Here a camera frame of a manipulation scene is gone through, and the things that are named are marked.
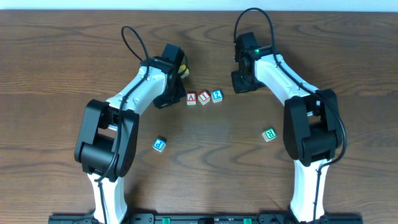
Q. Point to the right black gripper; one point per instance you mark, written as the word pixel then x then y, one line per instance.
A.
pixel 240 84

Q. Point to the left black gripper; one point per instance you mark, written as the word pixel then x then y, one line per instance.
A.
pixel 170 99

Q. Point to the yellow block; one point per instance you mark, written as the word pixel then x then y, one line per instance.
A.
pixel 183 71

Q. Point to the red letter A block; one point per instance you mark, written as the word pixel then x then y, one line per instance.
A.
pixel 191 98

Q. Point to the red letter I block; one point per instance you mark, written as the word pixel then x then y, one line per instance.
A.
pixel 204 97

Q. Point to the blue number 2 block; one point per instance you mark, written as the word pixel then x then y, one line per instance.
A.
pixel 216 96

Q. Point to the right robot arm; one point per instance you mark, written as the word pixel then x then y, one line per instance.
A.
pixel 311 132

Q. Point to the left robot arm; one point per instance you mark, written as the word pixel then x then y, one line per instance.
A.
pixel 107 141

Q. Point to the green R block lower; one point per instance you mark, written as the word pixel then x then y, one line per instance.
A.
pixel 269 134

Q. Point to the blue letter P block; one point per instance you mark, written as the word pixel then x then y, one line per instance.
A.
pixel 159 144

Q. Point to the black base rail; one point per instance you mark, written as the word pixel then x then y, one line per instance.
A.
pixel 262 218

